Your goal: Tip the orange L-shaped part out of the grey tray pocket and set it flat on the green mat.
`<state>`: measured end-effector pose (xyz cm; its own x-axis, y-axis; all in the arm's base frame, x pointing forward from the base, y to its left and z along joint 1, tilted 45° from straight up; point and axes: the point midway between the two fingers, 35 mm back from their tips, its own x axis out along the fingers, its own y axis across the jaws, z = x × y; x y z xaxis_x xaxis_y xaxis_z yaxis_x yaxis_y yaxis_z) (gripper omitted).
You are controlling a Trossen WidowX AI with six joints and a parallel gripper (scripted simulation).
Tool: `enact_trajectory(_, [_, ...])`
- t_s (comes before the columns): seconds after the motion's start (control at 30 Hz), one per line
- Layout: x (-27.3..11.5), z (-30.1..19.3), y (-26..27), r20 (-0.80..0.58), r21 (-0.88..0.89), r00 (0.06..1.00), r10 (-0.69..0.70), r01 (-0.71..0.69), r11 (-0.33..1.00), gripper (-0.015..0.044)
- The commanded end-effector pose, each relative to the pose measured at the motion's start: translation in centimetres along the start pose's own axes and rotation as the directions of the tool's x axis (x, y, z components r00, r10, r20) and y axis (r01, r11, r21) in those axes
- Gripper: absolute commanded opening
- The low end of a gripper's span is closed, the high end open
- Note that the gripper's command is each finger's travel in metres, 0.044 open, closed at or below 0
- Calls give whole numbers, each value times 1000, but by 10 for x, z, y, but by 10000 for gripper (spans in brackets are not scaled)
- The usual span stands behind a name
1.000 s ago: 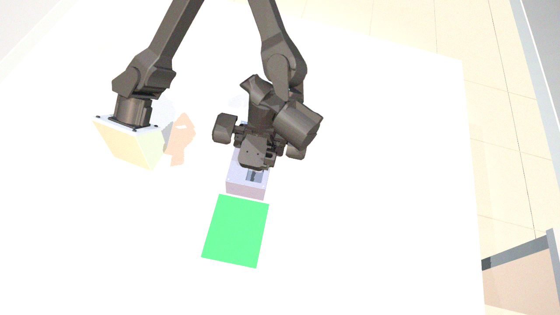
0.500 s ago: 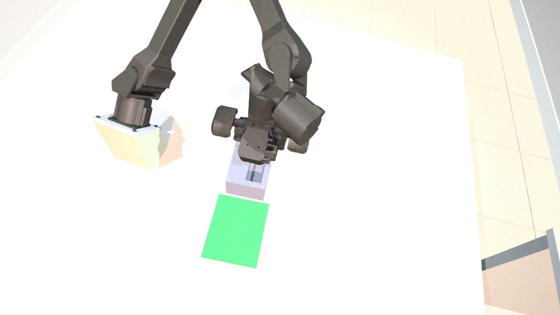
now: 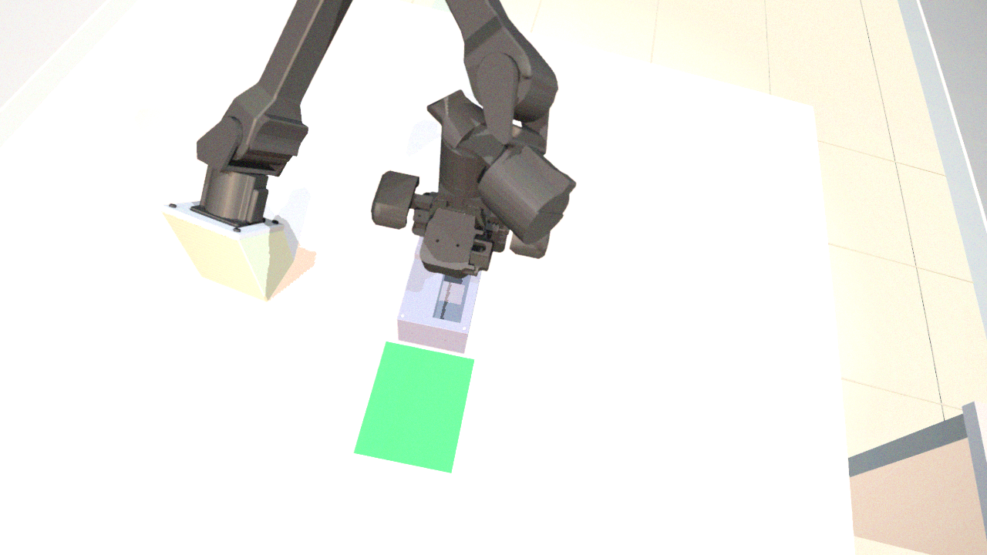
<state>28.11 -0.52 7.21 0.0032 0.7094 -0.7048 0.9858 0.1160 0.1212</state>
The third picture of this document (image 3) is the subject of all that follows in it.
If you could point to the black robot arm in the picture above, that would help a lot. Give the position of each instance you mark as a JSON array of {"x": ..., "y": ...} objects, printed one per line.
[{"x": 480, "y": 148}]

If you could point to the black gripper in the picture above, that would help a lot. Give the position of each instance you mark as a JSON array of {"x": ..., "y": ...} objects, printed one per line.
[{"x": 395, "y": 195}]

